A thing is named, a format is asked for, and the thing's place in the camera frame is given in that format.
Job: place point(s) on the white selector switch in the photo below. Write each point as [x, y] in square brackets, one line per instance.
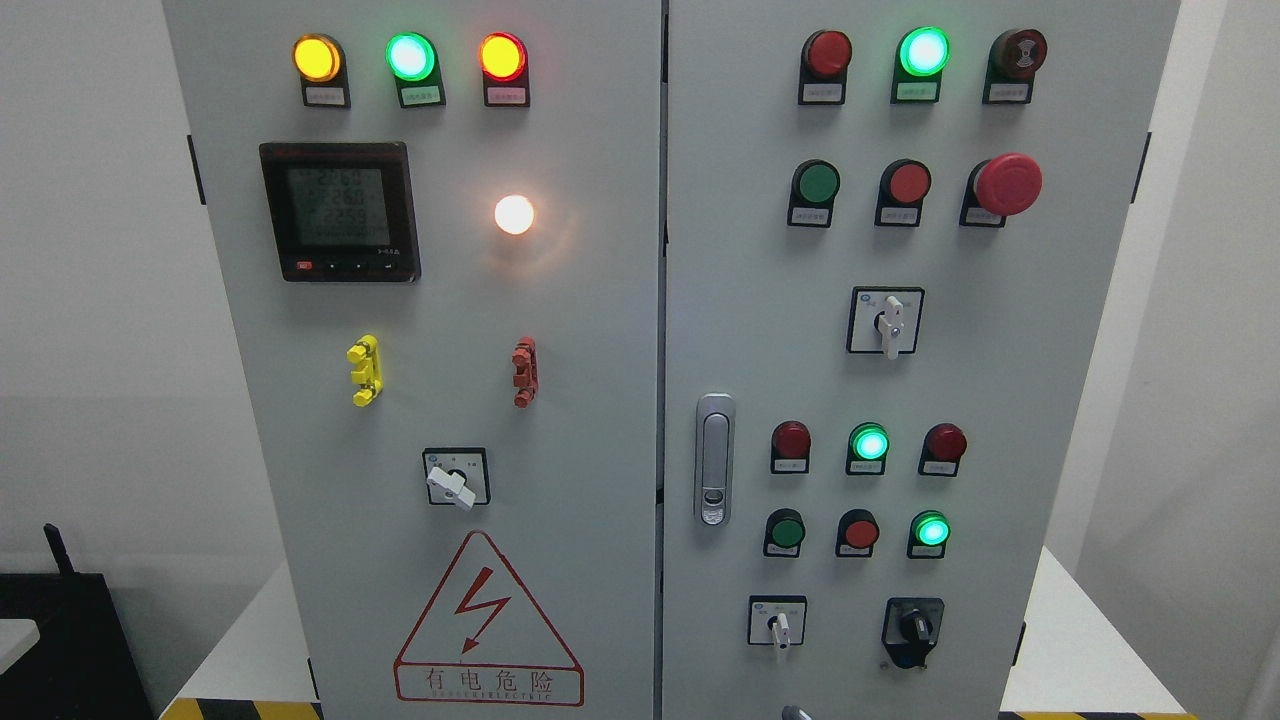
[777, 621]
[457, 476]
[884, 320]

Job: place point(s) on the yellow plastic terminal clip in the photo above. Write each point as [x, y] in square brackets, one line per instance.
[364, 357]

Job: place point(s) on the yellow indicator light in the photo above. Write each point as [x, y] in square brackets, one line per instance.
[322, 66]

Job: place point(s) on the white glowing indicator light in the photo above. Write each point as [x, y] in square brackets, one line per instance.
[514, 214]

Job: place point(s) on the upper right white selector switch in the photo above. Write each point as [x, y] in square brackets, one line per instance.
[884, 320]

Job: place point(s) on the black box at left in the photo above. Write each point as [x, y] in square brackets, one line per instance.
[81, 667]

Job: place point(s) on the grey cabinet door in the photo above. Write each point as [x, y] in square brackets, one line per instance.
[574, 475]
[760, 310]

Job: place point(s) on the green lit light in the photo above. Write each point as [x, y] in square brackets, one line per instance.
[920, 59]
[928, 535]
[867, 449]

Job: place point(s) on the red plastic terminal clip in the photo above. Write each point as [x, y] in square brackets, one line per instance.
[525, 378]

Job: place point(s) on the green lit light middle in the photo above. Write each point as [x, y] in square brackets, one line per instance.
[867, 449]

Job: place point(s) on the white cabinet base platform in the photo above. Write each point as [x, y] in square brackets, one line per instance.
[1072, 662]

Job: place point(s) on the grey right cabinet door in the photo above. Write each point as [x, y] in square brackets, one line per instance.
[760, 310]

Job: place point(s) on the dark red light middle left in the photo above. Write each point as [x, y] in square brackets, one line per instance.
[791, 444]

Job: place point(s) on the red lit indicator light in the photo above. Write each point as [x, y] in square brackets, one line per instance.
[504, 61]

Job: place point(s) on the red push button lower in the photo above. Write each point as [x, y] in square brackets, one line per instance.
[857, 534]

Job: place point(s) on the red push button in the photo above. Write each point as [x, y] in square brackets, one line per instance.
[857, 534]
[902, 188]

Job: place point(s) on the green lit light top right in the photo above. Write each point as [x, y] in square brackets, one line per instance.
[920, 59]

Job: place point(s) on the red indicator light top right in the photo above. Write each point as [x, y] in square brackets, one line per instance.
[824, 63]

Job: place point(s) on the grey left cabinet door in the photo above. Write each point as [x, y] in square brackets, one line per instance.
[574, 475]

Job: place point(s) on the green push button lower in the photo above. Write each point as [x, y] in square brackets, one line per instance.
[784, 534]

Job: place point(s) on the green indicator light top left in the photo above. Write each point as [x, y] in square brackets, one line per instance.
[415, 67]

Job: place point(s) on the red electrical warning triangle sticker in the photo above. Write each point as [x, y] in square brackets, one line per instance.
[483, 638]

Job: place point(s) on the left white selector switch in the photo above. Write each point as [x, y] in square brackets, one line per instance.
[457, 476]

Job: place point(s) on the red push button upper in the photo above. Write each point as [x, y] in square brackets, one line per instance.
[902, 188]

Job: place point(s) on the lower white selector switch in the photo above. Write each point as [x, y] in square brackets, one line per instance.
[777, 621]

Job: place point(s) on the green push button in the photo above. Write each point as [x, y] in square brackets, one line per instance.
[784, 534]
[813, 189]

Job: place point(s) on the green lit light lower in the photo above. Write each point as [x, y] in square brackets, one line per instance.
[928, 535]

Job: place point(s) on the dark red light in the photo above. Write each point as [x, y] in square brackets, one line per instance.
[791, 444]
[944, 445]

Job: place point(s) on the dark red buzzer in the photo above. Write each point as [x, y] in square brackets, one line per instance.
[1013, 61]

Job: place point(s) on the dark red light middle right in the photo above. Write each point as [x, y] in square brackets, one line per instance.
[944, 445]

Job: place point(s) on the black rotary knob switch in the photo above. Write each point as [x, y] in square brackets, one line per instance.
[911, 629]

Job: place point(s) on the green push button upper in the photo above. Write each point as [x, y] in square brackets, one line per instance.
[813, 189]

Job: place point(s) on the red emergency stop mushroom button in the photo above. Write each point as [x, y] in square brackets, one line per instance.
[1000, 187]

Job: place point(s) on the black digital power meter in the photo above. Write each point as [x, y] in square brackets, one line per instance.
[342, 211]

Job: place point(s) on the silver door handle lock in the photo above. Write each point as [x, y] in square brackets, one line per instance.
[715, 422]

